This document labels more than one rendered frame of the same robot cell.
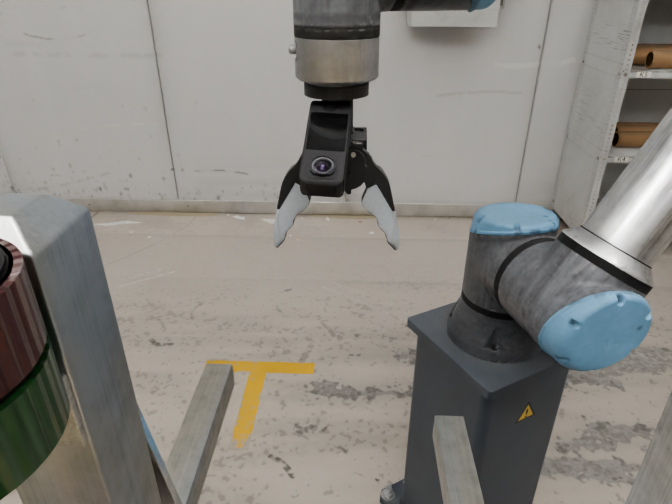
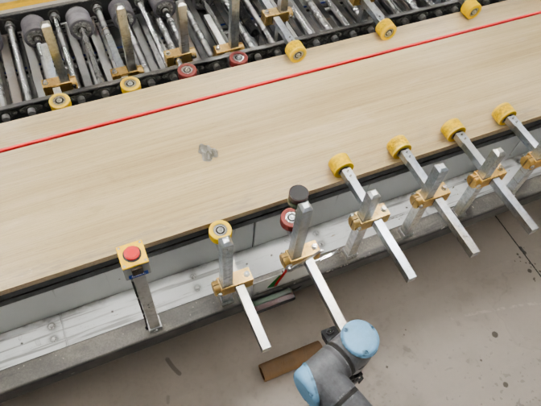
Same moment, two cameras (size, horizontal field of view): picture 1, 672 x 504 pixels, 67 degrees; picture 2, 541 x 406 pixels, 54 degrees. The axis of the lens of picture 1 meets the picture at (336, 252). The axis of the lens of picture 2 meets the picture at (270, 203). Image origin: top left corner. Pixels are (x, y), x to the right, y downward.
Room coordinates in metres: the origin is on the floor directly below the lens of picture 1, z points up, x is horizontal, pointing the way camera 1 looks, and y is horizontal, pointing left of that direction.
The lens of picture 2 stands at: (0.82, -0.44, 2.47)
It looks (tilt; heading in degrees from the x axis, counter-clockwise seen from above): 57 degrees down; 148
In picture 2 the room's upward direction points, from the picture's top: 7 degrees clockwise
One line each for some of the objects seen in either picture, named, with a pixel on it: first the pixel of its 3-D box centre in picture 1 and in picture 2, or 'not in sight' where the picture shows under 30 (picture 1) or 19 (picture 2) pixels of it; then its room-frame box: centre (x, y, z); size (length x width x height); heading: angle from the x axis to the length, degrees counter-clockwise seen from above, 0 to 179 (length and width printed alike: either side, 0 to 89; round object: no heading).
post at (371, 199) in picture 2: not in sight; (358, 230); (0.15, 0.35, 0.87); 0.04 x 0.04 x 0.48; 88
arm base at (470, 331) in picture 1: (497, 312); not in sight; (0.84, -0.32, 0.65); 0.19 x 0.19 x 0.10
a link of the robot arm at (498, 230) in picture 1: (511, 254); not in sight; (0.83, -0.33, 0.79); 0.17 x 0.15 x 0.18; 15
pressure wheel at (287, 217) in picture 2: not in sight; (290, 225); (0.03, 0.15, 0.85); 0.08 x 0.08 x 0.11
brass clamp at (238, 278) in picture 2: not in sight; (232, 282); (0.13, -0.13, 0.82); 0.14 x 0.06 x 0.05; 88
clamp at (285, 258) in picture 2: not in sight; (299, 254); (0.14, 0.12, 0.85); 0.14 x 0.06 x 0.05; 88
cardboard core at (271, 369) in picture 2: not in sight; (291, 360); (0.28, 0.12, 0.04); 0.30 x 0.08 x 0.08; 88
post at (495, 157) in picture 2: not in sight; (472, 190); (0.17, 0.85, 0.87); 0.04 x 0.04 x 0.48; 88
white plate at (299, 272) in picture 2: not in sight; (286, 277); (0.17, 0.07, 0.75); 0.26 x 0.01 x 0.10; 88
